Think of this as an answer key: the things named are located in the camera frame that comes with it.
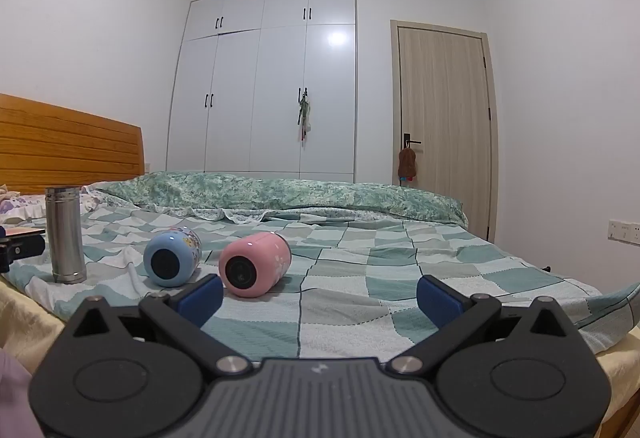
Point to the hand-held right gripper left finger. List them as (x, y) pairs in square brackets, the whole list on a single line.
[(202, 299)]

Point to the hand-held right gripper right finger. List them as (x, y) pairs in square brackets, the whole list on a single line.
[(438, 302)]

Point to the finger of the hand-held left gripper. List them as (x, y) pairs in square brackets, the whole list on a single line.
[(27, 248)]

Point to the blue cup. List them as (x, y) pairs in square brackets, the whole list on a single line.
[(170, 258)]

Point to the pink cup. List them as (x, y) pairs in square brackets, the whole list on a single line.
[(252, 263)]

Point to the stainless steel cup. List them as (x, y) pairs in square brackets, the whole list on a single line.
[(65, 233)]

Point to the purple floral pillow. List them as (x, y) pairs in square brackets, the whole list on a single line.
[(25, 207)]

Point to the cream mattress cover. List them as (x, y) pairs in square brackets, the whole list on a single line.
[(27, 313)]

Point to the green checkered bed sheet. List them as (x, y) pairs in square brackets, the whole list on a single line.
[(350, 278)]

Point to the wooden headboard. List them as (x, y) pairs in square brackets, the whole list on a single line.
[(65, 147)]

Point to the green floral quilt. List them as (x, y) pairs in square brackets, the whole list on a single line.
[(280, 195)]

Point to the brown hanging pouch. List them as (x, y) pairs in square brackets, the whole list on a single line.
[(407, 165)]

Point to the purple cloth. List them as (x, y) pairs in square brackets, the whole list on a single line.
[(15, 393)]

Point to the light wooden door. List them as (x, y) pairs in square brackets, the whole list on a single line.
[(445, 127)]

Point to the white wardrobe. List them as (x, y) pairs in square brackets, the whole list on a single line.
[(270, 82)]

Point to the white wall outlet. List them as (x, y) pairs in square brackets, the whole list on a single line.
[(624, 232)]

